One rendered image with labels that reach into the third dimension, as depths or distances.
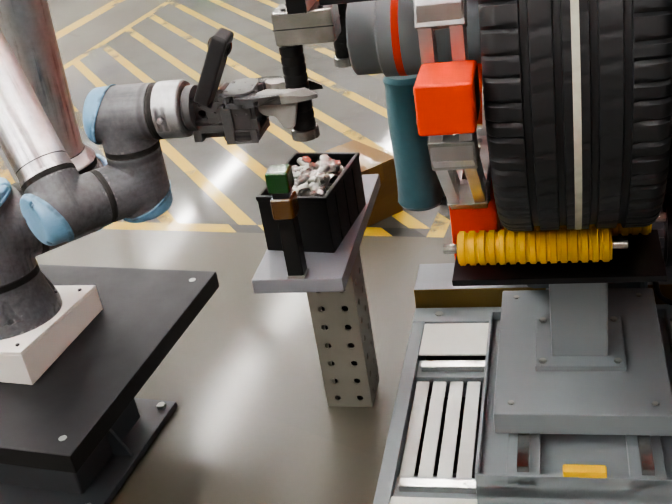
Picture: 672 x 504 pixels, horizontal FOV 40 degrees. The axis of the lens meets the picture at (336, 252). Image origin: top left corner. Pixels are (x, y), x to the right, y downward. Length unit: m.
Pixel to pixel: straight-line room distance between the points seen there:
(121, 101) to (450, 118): 0.55
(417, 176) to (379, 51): 0.32
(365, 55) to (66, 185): 0.51
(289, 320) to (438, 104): 1.29
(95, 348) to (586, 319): 0.94
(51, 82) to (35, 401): 0.59
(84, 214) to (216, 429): 0.76
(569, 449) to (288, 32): 0.86
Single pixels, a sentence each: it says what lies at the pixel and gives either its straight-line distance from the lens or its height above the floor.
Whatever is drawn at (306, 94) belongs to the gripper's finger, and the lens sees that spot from 1.40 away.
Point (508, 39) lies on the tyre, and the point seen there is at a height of 0.92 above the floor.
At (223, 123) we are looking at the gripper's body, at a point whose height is 0.79.
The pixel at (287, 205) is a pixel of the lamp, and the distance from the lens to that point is 1.59.
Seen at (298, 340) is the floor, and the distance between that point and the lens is 2.31.
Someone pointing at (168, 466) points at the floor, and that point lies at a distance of 2.04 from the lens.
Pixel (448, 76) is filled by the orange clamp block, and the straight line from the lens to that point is 1.21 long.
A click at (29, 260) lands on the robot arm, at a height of 0.48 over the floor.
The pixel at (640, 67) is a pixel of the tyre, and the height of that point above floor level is 0.88.
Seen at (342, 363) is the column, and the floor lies 0.12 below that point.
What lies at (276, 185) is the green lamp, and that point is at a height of 0.64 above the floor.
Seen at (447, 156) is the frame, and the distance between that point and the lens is 1.32.
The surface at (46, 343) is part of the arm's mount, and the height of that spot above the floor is 0.35.
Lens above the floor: 1.28
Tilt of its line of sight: 29 degrees down
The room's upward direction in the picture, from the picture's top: 10 degrees counter-clockwise
